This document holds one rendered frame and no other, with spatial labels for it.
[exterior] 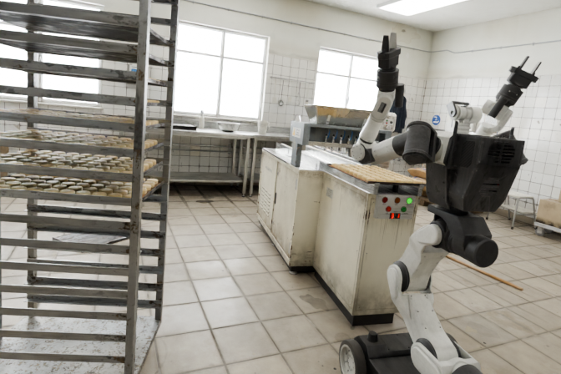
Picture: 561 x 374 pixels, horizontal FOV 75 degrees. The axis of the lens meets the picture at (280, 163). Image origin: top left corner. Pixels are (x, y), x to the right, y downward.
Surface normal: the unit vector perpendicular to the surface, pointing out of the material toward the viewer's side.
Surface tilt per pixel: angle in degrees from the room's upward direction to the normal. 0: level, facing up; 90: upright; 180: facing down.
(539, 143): 90
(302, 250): 90
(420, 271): 115
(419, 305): 33
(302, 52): 90
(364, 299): 90
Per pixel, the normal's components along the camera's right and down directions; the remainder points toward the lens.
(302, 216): 0.26, 0.17
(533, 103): -0.91, -0.03
